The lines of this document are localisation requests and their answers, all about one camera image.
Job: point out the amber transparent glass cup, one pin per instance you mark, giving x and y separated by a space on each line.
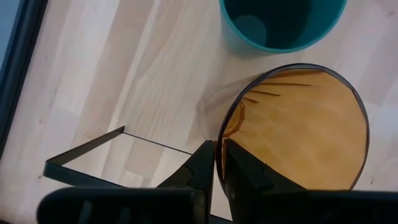
311 130

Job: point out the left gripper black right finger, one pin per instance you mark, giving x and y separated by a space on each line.
245 180

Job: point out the teal cup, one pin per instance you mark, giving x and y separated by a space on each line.
280 25

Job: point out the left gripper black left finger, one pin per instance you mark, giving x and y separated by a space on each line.
202 168

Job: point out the black table edge frame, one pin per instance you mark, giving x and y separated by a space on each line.
15 77

